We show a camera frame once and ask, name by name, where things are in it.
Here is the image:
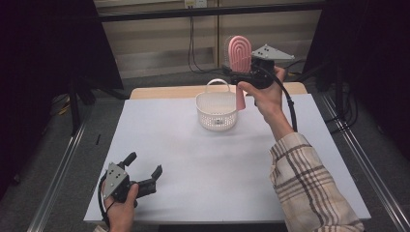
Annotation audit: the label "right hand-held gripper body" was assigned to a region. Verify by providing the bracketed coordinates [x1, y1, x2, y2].
[249, 43, 296, 91]

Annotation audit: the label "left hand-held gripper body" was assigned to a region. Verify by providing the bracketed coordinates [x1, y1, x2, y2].
[102, 162, 159, 205]

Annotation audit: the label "pink comb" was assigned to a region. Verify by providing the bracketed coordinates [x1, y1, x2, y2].
[227, 35, 252, 111]

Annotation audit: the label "white slotted plastic basket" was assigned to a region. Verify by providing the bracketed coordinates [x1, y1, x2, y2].
[194, 78, 239, 131]

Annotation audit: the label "person's right hand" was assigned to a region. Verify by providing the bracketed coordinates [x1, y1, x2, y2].
[237, 66, 287, 126]

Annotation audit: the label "person's left hand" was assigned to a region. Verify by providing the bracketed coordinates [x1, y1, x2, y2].
[102, 183, 140, 232]

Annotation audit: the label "white table sheet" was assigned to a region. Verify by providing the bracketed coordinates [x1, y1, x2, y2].
[83, 93, 372, 224]

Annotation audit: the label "wooden table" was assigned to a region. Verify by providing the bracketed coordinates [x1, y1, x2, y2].
[129, 81, 308, 101]

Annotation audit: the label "black metal stand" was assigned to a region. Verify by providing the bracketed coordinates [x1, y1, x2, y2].
[68, 76, 98, 137]
[334, 59, 346, 124]

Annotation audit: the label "black curtain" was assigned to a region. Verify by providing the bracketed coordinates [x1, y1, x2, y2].
[0, 0, 126, 197]
[303, 0, 410, 160]

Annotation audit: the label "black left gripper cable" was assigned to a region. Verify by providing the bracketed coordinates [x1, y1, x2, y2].
[97, 173, 113, 228]

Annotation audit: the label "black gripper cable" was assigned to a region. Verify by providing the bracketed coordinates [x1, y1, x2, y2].
[257, 65, 299, 133]
[97, 173, 113, 228]

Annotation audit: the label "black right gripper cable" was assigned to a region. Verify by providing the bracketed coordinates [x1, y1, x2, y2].
[257, 65, 299, 133]

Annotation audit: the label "black wall cable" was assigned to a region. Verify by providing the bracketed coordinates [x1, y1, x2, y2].
[187, 7, 207, 73]
[190, 7, 224, 74]

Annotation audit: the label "metal floor rail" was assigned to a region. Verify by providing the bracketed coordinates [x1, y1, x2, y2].
[26, 121, 89, 232]
[321, 94, 410, 232]

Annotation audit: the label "white wall socket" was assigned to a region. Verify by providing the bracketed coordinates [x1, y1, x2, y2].
[184, 0, 208, 9]

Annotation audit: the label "black floor cables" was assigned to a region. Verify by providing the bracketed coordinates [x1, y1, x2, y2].
[324, 81, 357, 133]

